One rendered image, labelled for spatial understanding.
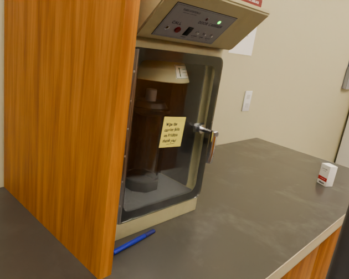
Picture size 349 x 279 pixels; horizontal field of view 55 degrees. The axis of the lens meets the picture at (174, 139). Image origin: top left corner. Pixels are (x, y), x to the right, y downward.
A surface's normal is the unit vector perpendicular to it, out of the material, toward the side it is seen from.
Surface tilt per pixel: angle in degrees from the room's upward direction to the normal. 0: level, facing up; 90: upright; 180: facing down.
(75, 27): 90
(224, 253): 0
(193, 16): 135
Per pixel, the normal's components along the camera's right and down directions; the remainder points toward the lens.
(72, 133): -0.69, 0.11
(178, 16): 0.40, 0.88
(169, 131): 0.71, 0.29
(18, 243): 0.14, -0.95
